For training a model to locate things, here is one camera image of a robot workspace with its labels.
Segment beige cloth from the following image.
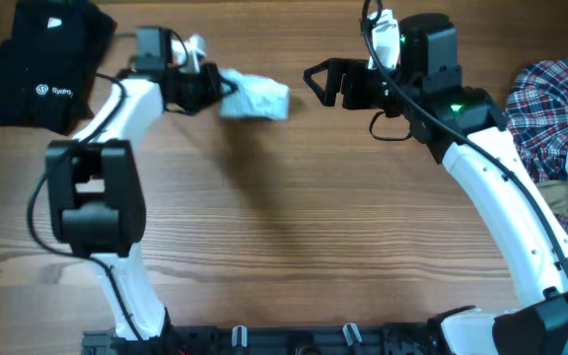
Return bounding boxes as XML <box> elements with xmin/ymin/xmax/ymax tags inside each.
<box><xmin>535</xmin><ymin>180</ymin><xmax>568</xmax><ymax>217</ymax></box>

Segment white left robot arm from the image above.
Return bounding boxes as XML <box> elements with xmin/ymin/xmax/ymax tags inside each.
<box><xmin>43</xmin><ymin>27</ymin><xmax>237</xmax><ymax>343</ymax></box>

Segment black folded polo shirt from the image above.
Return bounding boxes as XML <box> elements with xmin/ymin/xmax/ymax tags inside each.
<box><xmin>0</xmin><ymin>1</ymin><xmax>117</xmax><ymax>135</ymax></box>

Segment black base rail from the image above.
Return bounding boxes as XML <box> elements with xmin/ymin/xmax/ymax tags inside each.
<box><xmin>81</xmin><ymin>322</ymin><xmax>443</xmax><ymax>355</ymax></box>

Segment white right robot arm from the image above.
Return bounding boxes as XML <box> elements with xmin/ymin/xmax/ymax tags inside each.
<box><xmin>303</xmin><ymin>8</ymin><xmax>568</xmax><ymax>354</ymax></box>

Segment light blue striped shirt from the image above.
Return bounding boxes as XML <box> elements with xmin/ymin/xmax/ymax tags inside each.
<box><xmin>219</xmin><ymin>68</ymin><xmax>291</xmax><ymax>121</ymax></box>

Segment red blue plaid shirt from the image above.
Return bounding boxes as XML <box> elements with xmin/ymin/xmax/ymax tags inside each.
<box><xmin>504</xmin><ymin>57</ymin><xmax>568</xmax><ymax>234</ymax></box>

